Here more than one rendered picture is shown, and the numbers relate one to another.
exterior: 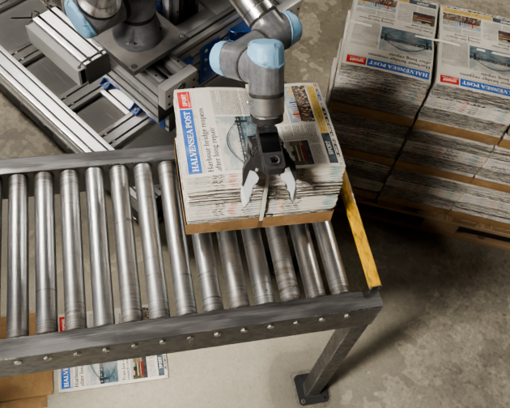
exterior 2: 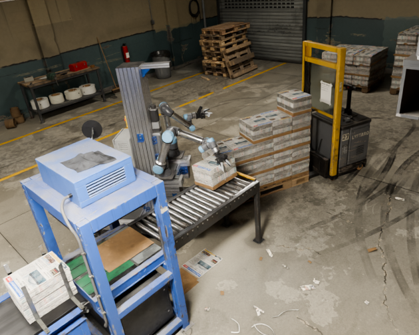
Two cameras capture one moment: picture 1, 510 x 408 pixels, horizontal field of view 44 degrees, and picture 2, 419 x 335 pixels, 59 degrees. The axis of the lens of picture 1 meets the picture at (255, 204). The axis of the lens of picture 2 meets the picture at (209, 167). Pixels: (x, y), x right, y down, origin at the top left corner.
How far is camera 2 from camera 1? 2.73 m
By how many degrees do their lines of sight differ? 33
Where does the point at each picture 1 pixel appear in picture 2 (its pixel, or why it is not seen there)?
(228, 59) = (204, 146)
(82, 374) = (201, 271)
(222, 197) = (217, 175)
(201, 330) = (231, 200)
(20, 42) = not seen: hidden behind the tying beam
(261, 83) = (213, 144)
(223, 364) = (233, 248)
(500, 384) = (298, 214)
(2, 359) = (199, 222)
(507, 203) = (266, 175)
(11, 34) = not seen: hidden behind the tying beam
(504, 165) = (259, 164)
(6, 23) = not seen: hidden behind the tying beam
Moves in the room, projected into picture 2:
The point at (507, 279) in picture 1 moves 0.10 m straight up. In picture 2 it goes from (280, 197) to (280, 191)
